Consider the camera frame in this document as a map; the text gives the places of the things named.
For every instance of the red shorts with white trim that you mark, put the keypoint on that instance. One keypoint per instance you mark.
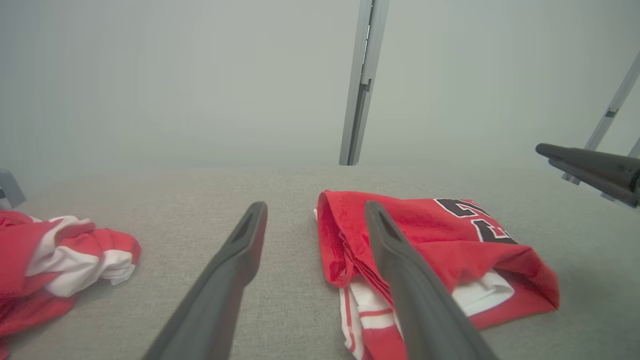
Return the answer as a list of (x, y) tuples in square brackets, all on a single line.
[(30, 250)]

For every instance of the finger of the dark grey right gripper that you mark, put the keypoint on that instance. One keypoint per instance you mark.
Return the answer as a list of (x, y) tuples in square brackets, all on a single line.
[(607, 190), (600, 167)]

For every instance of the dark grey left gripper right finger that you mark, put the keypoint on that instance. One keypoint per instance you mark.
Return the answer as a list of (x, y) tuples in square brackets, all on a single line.
[(425, 310)]

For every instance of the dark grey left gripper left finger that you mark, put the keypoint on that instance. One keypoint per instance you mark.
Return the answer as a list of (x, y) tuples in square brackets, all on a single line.
[(220, 295)]

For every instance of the red jersey with number 23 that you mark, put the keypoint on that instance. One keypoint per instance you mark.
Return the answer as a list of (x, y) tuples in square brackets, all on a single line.
[(450, 235)]

